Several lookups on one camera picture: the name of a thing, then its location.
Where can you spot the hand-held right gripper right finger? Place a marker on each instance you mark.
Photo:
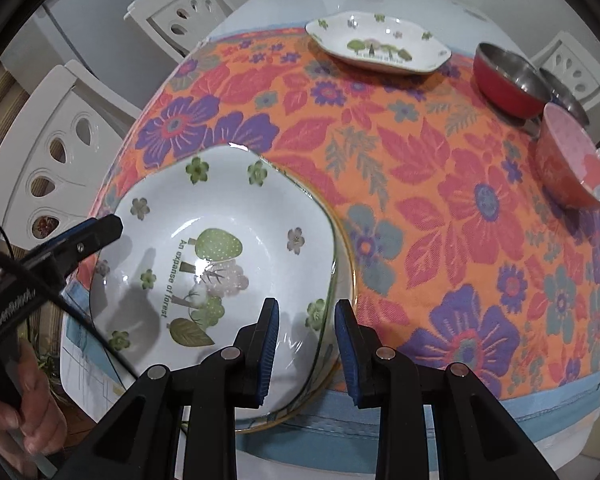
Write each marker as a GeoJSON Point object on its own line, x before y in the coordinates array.
{"type": "Point", "coordinates": [347, 350]}

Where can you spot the blue steel bowl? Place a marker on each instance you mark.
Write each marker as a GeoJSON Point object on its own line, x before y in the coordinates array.
{"type": "Point", "coordinates": [567, 95]}

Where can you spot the orange floral tablecloth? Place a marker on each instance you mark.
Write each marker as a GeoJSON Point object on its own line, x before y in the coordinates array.
{"type": "Point", "coordinates": [430, 210]}

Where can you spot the gold rimmed plate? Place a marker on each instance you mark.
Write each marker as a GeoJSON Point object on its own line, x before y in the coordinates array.
{"type": "Point", "coordinates": [346, 265]}

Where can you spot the white forest print plate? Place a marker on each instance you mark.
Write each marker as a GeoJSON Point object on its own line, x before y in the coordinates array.
{"type": "Point", "coordinates": [180, 195]}
{"type": "Point", "coordinates": [380, 35]}

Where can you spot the pink bowl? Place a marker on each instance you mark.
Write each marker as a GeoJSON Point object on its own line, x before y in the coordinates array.
{"type": "Point", "coordinates": [560, 165]}

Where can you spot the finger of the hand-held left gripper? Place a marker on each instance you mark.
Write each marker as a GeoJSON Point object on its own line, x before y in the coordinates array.
{"type": "Point", "coordinates": [92, 237]}

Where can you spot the white refrigerator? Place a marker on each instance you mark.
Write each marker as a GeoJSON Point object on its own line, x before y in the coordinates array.
{"type": "Point", "coordinates": [90, 25]}

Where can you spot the red steel bowl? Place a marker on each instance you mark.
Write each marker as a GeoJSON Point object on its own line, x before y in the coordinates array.
{"type": "Point", "coordinates": [500, 90]}

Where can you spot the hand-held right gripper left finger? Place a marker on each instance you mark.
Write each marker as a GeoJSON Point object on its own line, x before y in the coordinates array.
{"type": "Point", "coordinates": [269, 350]}

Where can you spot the person's left hand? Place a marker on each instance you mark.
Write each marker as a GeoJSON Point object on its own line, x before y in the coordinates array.
{"type": "Point", "coordinates": [37, 410]}

